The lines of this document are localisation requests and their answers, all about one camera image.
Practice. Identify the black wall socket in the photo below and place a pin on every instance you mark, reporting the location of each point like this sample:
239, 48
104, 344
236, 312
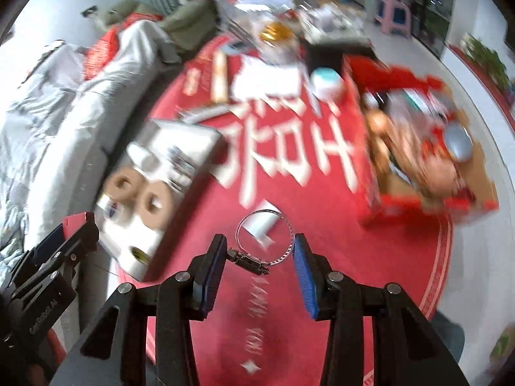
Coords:
90, 11

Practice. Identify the white tape roll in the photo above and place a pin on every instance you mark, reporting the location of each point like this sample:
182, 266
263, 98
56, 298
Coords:
114, 213

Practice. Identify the green armchair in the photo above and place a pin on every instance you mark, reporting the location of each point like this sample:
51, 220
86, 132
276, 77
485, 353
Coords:
189, 20

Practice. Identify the white jar with teal lid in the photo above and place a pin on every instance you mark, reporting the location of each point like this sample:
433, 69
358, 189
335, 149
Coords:
328, 84

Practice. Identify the grey covered sofa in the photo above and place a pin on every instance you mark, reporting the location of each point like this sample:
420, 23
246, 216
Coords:
100, 108

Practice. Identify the red cardboard box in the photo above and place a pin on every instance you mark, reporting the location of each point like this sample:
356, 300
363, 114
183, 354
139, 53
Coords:
402, 205

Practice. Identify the white bottle with yellow label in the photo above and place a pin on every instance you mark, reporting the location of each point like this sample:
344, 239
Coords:
143, 159

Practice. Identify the small printed tin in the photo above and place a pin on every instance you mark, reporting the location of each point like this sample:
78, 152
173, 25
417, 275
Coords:
179, 165

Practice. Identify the blue chair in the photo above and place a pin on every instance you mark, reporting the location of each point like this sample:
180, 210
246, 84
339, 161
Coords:
448, 337

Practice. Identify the pink plastic stool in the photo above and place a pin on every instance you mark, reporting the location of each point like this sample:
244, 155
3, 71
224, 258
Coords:
392, 12

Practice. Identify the plain white plastic bottle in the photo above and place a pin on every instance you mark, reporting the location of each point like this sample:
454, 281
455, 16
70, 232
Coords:
261, 223

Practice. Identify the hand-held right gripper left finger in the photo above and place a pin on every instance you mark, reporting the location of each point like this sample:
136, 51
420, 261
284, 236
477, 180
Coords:
211, 273

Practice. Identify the glass jar with gold lid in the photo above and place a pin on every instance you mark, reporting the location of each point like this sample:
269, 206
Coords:
273, 34

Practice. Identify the red round printed table mat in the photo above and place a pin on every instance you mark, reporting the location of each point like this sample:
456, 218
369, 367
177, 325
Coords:
322, 217

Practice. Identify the red patterned cushion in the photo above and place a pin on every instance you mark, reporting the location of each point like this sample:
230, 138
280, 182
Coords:
141, 17
100, 52

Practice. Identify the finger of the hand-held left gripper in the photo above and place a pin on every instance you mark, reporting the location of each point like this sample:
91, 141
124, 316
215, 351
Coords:
44, 245
78, 241

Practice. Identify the metal tin can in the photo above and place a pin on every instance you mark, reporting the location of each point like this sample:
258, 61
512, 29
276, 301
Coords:
458, 140

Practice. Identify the cream tape roll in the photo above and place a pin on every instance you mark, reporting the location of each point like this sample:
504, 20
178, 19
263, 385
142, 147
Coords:
139, 256

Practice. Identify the clear plastic packaging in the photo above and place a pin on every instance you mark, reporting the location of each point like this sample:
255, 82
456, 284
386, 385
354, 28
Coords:
257, 4

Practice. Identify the white paper sheet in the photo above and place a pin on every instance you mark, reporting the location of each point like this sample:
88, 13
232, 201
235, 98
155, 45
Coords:
265, 80

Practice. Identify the beige plastic bags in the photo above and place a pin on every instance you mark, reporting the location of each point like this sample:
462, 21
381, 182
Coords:
410, 157

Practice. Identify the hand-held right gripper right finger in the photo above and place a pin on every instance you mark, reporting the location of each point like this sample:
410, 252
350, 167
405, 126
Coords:
305, 277

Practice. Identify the flat red gift box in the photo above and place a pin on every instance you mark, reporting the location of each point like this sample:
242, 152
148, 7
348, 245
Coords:
197, 76

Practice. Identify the grey shallow cardboard box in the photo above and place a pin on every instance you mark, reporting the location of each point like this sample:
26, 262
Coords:
189, 136

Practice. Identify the green potted plants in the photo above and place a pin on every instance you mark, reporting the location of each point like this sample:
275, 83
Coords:
487, 60

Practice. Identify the grey striped blanket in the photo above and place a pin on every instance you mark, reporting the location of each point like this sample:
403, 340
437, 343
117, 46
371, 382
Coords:
36, 120

